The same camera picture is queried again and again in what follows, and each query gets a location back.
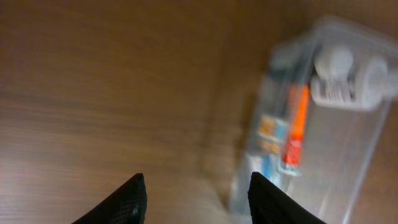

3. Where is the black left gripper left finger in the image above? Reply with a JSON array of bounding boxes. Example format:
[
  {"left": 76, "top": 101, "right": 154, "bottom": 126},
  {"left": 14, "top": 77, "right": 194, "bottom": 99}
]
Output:
[{"left": 73, "top": 173, "right": 147, "bottom": 224}]

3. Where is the orange tube white cap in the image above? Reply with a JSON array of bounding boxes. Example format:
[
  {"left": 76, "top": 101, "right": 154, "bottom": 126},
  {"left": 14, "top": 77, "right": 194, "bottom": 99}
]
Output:
[{"left": 279, "top": 59, "right": 310, "bottom": 176}]

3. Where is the clear plastic container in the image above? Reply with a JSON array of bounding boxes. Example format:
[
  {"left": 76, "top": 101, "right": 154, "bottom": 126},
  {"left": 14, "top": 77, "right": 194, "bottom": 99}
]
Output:
[{"left": 229, "top": 17, "right": 397, "bottom": 223}]

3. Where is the white Panadol box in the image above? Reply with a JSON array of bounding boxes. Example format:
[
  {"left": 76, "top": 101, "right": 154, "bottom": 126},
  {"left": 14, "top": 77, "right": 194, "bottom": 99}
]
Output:
[{"left": 247, "top": 154, "right": 292, "bottom": 195}]

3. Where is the white calamine lotion bottle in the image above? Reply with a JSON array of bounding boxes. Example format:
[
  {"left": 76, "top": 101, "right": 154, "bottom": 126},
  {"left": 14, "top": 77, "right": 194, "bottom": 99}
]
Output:
[{"left": 310, "top": 45, "right": 397, "bottom": 111}]

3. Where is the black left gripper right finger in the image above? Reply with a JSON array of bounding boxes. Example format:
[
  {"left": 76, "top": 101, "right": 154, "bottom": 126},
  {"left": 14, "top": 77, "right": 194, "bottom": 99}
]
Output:
[{"left": 248, "top": 172, "right": 325, "bottom": 224}]

